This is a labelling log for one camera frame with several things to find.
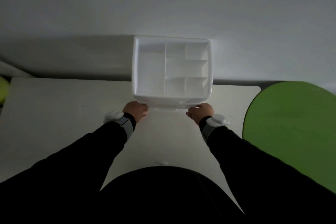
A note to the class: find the person's left hand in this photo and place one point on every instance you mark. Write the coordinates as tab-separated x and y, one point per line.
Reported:
136	111

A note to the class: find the person's right hand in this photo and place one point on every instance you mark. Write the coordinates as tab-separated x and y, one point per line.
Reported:
200	111

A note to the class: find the white plastic drawer organizer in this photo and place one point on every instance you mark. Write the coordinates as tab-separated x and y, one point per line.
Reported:
172	71

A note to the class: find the person's right forearm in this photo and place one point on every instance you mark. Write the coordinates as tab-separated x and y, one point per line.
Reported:
262	174

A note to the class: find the person's left forearm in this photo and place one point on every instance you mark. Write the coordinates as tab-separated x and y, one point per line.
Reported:
78	163

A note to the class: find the white right wrist tracker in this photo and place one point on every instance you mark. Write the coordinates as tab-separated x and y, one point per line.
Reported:
214	124

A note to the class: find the white wrist tracker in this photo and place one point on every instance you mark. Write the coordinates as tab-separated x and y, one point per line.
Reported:
118	120
214	124

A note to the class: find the white left wrist tracker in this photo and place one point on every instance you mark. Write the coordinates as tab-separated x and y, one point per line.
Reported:
118	120

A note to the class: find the person's black clothed torso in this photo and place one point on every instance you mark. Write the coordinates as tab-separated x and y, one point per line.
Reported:
168	195

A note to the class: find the green round table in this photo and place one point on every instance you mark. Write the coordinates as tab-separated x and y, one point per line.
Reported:
294	129

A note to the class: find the yellow-green object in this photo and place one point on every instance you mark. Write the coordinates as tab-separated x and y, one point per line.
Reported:
3	90

